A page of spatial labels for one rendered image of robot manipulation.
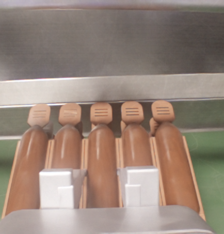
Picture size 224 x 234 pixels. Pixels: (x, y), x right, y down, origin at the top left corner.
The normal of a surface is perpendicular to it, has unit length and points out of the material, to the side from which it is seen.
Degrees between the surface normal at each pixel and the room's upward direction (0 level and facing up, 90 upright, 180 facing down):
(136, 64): 90
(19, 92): 55
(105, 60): 90
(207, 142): 2
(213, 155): 2
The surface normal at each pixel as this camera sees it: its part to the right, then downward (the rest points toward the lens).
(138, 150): 0.00, -0.71
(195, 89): 0.04, 0.17
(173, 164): -0.24, -0.68
